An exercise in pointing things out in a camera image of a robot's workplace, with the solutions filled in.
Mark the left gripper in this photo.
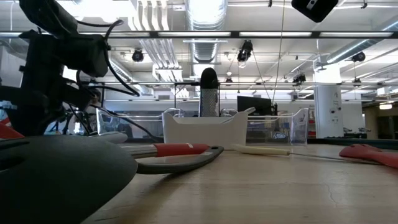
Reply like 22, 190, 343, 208
0, 30, 109, 138

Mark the black slotted spoon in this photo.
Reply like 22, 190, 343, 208
0, 134, 225, 224

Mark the red slotted spoon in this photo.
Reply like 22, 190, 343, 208
338, 143, 398, 169

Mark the person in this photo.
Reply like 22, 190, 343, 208
88, 89, 104, 125

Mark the black ceiling spotlight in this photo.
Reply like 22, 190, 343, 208
132, 49, 145, 63
351, 51, 366, 63
292, 73, 307, 85
237, 39, 254, 63

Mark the white building column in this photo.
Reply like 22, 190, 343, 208
313, 65, 345, 139

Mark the black computer monitor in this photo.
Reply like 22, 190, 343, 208
236, 95, 274, 116

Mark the white plastic bin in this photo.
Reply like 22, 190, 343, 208
161, 111, 249, 149

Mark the silver ceiling air duct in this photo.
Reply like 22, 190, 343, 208
185, 0, 228, 65
326, 18, 398, 65

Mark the thin hanging cord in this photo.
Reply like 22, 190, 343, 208
272, 0, 285, 105

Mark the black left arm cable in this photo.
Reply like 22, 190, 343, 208
67, 19, 141, 134

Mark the cream-handled knife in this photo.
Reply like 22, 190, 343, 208
231, 143, 385, 166

